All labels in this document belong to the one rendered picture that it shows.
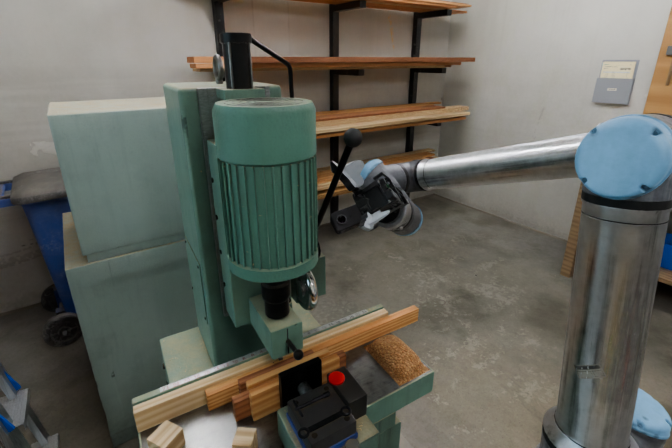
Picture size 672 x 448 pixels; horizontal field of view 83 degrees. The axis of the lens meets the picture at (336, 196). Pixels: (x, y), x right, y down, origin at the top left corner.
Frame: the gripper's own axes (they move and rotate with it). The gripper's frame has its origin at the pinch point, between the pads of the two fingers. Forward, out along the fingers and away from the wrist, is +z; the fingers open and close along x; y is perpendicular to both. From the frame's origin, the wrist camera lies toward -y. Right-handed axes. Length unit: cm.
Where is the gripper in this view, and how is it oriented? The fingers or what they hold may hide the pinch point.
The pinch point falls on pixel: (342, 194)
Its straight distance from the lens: 72.1
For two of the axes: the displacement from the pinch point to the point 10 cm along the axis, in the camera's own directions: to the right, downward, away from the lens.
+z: -4.5, -2.2, -8.6
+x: 3.9, 8.2, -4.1
